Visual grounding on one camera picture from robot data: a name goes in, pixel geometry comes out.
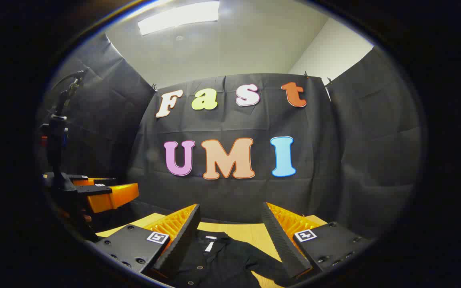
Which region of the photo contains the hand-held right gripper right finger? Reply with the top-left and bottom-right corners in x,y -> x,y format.
260,202 -> 375,279

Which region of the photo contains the ceiling light panel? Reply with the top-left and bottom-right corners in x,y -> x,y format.
138,1 -> 220,36

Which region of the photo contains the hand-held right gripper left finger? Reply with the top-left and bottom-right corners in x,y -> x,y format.
94,203 -> 201,278

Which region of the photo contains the black backdrop cloth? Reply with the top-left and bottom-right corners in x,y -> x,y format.
36,34 -> 423,240

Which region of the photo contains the black button shirt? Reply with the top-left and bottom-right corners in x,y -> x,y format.
166,230 -> 295,288

